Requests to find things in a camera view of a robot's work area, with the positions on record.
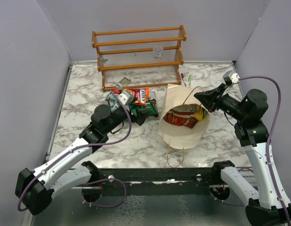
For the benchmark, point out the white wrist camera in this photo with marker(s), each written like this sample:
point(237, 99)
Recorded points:
point(231, 78)
point(125, 97)

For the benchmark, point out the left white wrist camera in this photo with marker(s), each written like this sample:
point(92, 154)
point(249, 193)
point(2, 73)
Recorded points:
point(125, 97)

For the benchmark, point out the clear plastic jar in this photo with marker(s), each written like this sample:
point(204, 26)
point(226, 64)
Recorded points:
point(157, 51)

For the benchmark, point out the green snack packet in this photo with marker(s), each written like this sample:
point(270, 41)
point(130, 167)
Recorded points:
point(153, 112)

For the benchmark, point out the red orange snack packet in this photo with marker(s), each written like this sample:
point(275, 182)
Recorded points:
point(186, 115)

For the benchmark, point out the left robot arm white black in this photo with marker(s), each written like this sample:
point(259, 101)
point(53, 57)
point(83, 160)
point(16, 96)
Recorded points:
point(37, 188)

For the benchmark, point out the purple capped marker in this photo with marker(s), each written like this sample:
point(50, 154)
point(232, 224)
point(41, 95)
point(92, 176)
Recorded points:
point(183, 79)

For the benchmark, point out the brown snack bag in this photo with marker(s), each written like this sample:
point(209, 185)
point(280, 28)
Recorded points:
point(152, 99)

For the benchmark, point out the teal snack packet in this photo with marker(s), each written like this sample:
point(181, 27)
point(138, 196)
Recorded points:
point(110, 98)

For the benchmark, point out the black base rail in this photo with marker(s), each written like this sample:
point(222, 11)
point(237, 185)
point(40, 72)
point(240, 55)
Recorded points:
point(155, 181)

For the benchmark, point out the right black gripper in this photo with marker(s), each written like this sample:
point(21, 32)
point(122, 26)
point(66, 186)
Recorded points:
point(212, 99)

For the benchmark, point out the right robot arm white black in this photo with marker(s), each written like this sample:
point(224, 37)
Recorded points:
point(268, 204)

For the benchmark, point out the small red white box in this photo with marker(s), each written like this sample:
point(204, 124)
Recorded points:
point(110, 84)

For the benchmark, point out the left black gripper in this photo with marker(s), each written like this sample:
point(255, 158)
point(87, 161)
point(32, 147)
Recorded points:
point(141, 115)

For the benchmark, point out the wooden orange shelf rack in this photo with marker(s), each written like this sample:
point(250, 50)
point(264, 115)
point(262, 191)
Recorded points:
point(117, 47)

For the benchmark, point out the beige paper bag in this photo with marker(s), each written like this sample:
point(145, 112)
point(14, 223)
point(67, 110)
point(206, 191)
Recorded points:
point(181, 137)

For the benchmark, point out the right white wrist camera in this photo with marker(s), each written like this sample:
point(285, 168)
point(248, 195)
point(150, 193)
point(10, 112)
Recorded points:
point(231, 78)

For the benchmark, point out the orange Fox's fruits packet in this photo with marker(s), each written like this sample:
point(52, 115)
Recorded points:
point(140, 96)

